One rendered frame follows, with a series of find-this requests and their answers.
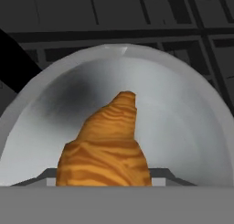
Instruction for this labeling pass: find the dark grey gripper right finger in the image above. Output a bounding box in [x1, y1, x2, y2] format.
[148, 167, 196, 187]

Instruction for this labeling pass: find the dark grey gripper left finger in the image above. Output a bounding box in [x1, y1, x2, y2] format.
[12, 168, 60, 187]

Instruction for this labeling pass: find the golden brown croissant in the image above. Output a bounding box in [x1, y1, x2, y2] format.
[55, 91, 153, 187]

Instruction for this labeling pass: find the grey metal pan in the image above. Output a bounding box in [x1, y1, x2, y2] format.
[0, 43, 234, 187]

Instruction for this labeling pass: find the dark grey stove hob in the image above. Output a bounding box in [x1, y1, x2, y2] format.
[0, 0, 234, 119]

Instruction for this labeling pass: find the black pan handle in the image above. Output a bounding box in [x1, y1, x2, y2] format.
[0, 28, 44, 94]

